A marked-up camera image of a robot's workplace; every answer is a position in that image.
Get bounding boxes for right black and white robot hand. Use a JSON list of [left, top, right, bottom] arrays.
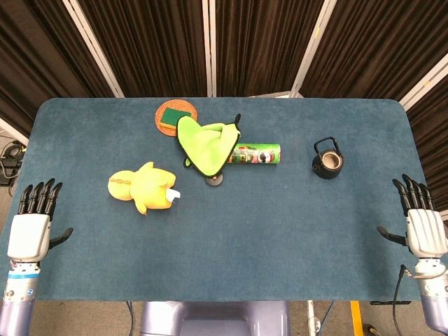
[[377, 174, 448, 262]]

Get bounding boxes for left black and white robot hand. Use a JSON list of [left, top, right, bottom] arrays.
[[6, 177, 75, 263]]

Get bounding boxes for yellow plush toy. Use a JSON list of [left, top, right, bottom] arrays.
[[107, 161, 182, 217]]

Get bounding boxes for dark brown curtain panel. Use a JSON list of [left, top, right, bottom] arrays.
[[0, 0, 116, 138], [78, 0, 213, 99], [405, 79, 448, 213], [300, 0, 448, 99], [213, 0, 325, 97]]

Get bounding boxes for white table leg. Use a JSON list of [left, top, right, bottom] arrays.
[[307, 300, 318, 336]]

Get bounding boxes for round brown woven coaster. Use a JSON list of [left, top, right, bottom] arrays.
[[154, 99, 200, 138]]

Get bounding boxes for blue table cover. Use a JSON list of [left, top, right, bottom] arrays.
[[0, 97, 435, 304]]

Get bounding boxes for green Pringles can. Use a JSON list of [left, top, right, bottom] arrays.
[[225, 142, 284, 166]]

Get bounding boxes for green and yellow sponge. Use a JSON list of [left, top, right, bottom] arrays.
[[160, 107, 193, 127]]

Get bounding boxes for green microfibre cloth black trim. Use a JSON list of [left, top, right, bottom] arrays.
[[176, 113, 242, 178]]

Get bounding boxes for lavender robot torso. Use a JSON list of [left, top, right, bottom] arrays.
[[139, 300, 291, 336]]

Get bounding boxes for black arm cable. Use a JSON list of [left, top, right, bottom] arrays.
[[391, 265, 417, 336]]

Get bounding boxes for black floor cable bundle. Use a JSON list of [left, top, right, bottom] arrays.
[[0, 138, 27, 186]]

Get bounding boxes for white partition post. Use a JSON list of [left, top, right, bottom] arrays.
[[202, 0, 218, 98], [398, 52, 448, 109], [0, 117, 29, 145], [290, 0, 337, 98], [62, 0, 125, 98]]

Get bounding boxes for black teapot with handle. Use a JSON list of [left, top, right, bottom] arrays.
[[311, 136, 345, 180]]

